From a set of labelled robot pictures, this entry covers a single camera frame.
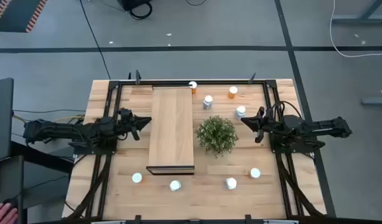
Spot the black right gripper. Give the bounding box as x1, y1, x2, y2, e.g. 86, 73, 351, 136
240, 106, 284, 144

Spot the grey monitor panel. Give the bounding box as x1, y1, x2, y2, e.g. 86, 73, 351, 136
0, 77, 14, 163

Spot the grey metal table frame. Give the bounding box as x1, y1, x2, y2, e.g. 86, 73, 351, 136
331, 0, 382, 26

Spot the black aluminium rig frame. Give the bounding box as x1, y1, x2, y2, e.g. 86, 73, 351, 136
66, 70, 325, 224

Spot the orange striped black ramp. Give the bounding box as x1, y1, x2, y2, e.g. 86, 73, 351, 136
0, 0, 49, 34

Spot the dark side desk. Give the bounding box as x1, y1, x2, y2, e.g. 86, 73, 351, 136
0, 154, 26, 224

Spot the long black floor cable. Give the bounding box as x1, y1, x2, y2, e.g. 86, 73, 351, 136
80, 0, 111, 80

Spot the person's hand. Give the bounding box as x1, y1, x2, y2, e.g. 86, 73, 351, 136
0, 202, 19, 224

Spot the yellow cable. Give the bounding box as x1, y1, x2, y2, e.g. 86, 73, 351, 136
12, 114, 86, 124

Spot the black box with cable loop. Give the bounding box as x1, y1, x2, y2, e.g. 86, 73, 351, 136
118, 0, 154, 21

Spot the grey metal bar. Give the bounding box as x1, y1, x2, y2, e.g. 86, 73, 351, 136
361, 96, 382, 105

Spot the thin black cable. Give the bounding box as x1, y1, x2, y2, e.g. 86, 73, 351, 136
12, 108, 86, 113

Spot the wooden shelf with black frame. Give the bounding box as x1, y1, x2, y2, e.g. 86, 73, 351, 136
146, 85, 195, 175

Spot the black table base beam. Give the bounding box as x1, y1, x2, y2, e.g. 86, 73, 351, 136
10, 140, 74, 174

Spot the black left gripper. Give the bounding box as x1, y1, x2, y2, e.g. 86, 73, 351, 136
118, 107, 152, 141

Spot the green plant in black pot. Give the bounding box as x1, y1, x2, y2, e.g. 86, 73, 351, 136
194, 114, 240, 159

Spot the white floor cable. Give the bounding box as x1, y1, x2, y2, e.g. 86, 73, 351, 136
329, 0, 382, 58

